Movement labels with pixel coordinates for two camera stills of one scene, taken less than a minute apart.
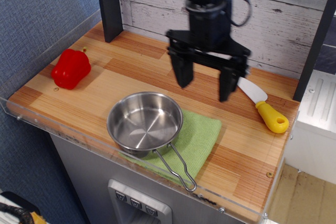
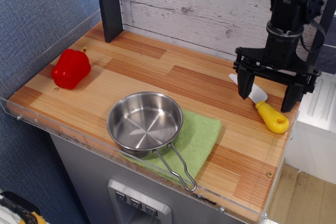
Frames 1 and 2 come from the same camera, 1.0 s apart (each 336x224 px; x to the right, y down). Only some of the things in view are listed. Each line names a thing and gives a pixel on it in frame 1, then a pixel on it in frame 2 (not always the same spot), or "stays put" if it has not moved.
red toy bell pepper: x=72 y=67 stays put
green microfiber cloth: x=185 y=158 stays put
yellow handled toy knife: x=278 y=123 stays put
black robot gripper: x=209 y=40 → x=280 y=58
